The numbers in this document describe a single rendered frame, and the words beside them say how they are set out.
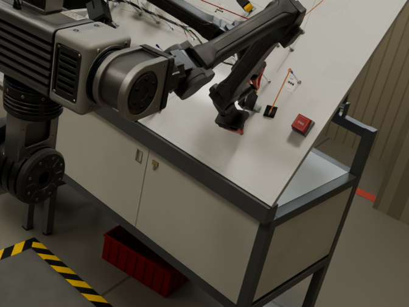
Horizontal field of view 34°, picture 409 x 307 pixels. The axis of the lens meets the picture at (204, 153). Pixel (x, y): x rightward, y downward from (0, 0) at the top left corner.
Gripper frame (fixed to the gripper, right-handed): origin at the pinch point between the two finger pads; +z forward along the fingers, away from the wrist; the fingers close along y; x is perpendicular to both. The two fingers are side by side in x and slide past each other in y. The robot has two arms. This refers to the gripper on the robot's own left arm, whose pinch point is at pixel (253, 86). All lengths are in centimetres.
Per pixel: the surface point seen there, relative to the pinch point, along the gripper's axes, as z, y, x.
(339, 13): -7.7, -17.4, -34.0
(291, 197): 37.7, -14.7, 13.3
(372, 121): 188, 32, -166
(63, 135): 37, 93, 16
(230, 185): 19.8, -1.6, 27.8
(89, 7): -13, 76, -11
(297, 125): 6.7, -18.6, 6.6
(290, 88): 4.5, -9.7, -6.8
